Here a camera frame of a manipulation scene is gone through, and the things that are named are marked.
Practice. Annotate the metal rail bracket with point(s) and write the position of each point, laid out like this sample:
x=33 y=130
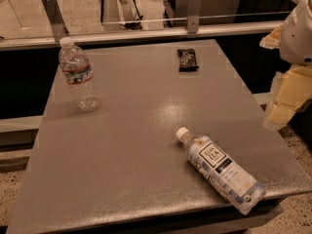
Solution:
x=55 y=18
x=193 y=15

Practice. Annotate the clear plastic water bottle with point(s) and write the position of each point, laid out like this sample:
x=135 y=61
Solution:
x=78 y=73

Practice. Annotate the metal guard rail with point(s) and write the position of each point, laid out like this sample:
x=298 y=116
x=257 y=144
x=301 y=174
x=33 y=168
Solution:
x=140 y=36

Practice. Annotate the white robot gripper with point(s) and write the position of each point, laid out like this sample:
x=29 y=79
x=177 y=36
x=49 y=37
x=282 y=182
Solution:
x=298 y=36

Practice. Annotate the right metal rail bracket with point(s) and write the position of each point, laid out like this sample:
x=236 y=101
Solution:
x=193 y=15

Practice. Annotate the tea bottle with white label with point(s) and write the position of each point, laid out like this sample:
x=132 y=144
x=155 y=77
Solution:
x=228 y=178

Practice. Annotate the left metal rail bracket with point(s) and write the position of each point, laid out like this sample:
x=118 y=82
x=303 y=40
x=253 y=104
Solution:
x=55 y=18

